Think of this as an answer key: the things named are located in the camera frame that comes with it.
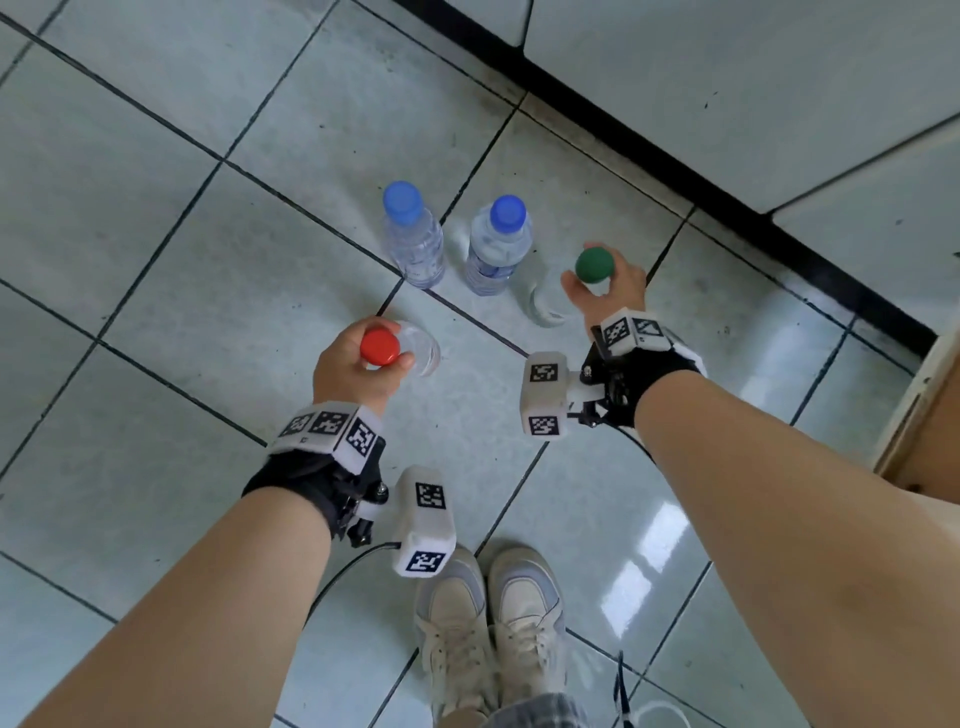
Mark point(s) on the person's left hand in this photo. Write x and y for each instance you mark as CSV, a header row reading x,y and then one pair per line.
x,y
341,371

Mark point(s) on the person's right hand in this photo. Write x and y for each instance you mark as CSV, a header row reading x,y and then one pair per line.
x,y
622,289

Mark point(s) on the person's right thumb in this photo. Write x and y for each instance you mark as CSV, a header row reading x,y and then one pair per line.
x,y
573,286

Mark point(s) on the person's left thumb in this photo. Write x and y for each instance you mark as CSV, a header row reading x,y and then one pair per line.
x,y
396,364

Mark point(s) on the clear bottle with red cap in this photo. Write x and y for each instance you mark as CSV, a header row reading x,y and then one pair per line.
x,y
380,347

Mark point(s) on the clear bottle with green cap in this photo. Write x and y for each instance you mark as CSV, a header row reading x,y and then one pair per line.
x,y
595,265

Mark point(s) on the person's right forearm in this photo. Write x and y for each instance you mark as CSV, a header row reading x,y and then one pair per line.
x,y
787,540

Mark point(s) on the person's left forearm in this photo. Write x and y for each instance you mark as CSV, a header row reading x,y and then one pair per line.
x,y
195,622

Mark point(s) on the clear bottle with blue cap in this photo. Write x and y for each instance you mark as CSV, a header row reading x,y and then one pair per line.
x,y
496,247
412,240

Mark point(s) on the beige sneaker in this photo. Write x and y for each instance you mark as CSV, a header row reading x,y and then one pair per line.
x,y
454,637
529,622

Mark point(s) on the blue jeans leg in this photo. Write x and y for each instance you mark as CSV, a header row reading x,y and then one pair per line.
x,y
525,712

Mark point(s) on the wooden furniture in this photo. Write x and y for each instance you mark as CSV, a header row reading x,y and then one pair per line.
x,y
926,435

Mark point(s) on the white wrist camera with markers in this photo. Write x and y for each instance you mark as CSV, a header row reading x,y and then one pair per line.
x,y
426,525
544,394

